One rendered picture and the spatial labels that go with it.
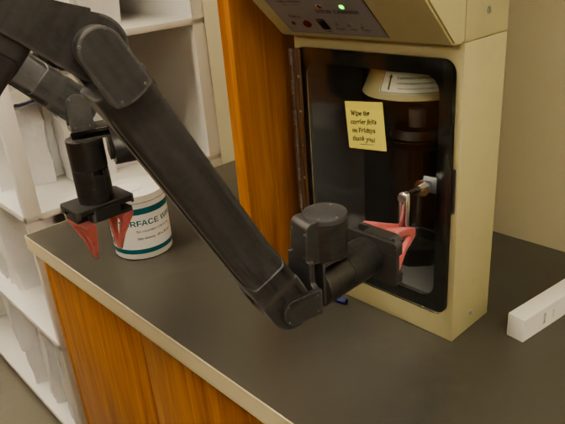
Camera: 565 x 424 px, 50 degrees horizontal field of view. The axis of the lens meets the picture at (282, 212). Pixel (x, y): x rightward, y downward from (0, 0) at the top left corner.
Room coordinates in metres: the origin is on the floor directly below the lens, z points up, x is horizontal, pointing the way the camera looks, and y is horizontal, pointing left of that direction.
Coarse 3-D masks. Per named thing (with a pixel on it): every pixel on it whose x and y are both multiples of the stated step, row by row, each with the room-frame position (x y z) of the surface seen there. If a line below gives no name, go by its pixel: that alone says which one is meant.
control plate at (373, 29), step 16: (272, 0) 0.94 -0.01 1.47; (288, 0) 0.91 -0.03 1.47; (304, 0) 0.89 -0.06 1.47; (320, 0) 0.86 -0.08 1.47; (336, 0) 0.84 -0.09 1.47; (352, 0) 0.82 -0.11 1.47; (288, 16) 0.95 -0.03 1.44; (304, 16) 0.92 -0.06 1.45; (320, 16) 0.90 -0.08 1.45; (336, 16) 0.87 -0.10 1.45; (352, 16) 0.85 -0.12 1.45; (368, 16) 0.83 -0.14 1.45; (304, 32) 0.97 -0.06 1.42; (320, 32) 0.94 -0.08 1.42; (336, 32) 0.91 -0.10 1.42; (352, 32) 0.89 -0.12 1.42; (368, 32) 0.86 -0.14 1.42; (384, 32) 0.84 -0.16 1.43
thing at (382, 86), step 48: (336, 96) 0.95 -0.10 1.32; (384, 96) 0.88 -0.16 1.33; (432, 96) 0.81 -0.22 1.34; (336, 144) 0.95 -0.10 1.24; (432, 144) 0.81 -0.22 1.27; (336, 192) 0.96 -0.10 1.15; (384, 192) 0.88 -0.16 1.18; (432, 192) 0.81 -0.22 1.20; (432, 240) 0.81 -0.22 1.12; (384, 288) 0.88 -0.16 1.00; (432, 288) 0.81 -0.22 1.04
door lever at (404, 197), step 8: (416, 184) 0.83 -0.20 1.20; (424, 184) 0.82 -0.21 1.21; (400, 192) 0.80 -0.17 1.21; (408, 192) 0.79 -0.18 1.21; (416, 192) 0.81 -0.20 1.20; (424, 192) 0.82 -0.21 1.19; (400, 200) 0.79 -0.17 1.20; (408, 200) 0.79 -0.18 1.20; (400, 208) 0.79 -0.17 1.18; (408, 208) 0.79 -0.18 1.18; (400, 216) 0.79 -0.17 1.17; (408, 216) 0.79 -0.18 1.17; (400, 224) 0.79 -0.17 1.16; (408, 224) 0.79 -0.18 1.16
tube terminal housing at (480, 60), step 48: (480, 0) 0.82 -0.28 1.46; (336, 48) 0.96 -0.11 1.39; (384, 48) 0.89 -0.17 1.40; (432, 48) 0.83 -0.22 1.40; (480, 48) 0.82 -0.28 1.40; (480, 96) 0.82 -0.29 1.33; (480, 144) 0.83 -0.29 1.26; (480, 192) 0.84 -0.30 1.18; (480, 240) 0.84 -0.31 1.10; (480, 288) 0.85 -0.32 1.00
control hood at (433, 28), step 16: (256, 0) 0.97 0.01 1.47; (368, 0) 0.80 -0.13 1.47; (384, 0) 0.78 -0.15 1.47; (400, 0) 0.76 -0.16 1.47; (416, 0) 0.75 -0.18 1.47; (432, 0) 0.74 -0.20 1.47; (448, 0) 0.77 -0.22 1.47; (464, 0) 0.79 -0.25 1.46; (272, 16) 0.98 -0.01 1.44; (384, 16) 0.81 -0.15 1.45; (400, 16) 0.79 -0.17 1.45; (416, 16) 0.77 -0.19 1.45; (432, 16) 0.75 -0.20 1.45; (448, 16) 0.77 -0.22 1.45; (464, 16) 0.79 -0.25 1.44; (288, 32) 1.00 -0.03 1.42; (400, 32) 0.82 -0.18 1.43; (416, 32) 0.80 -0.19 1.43; (432, 32) 0.78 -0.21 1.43; (448, 32) 0.77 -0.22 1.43; (464, 32) 0.79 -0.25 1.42
